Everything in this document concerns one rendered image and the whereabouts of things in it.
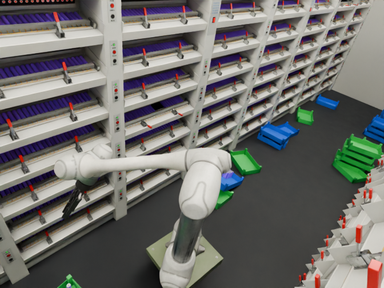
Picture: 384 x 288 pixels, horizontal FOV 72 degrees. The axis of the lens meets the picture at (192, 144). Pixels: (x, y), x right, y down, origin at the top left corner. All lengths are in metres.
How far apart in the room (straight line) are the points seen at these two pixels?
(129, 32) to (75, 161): 0.66
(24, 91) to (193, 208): 0.84
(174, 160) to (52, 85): 0.63
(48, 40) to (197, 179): 0.80
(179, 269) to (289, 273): 1.00
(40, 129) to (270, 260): 1.70
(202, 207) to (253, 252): 1.27
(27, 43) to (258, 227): 1.92
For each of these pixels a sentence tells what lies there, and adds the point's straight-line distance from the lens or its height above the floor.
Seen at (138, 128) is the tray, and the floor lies 0.76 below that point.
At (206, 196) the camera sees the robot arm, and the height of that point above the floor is 1.06.
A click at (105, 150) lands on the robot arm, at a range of 1.30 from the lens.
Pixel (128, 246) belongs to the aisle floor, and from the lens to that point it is 2.04.
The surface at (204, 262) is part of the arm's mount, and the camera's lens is 1.72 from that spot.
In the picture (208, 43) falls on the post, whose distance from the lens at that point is 1.85.
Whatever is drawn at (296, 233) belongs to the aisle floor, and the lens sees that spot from 2.40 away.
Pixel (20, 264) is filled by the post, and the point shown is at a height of 0.13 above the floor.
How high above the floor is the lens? 1.74
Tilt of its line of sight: 37 degrees down
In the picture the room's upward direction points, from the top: 9 degrees clockwise
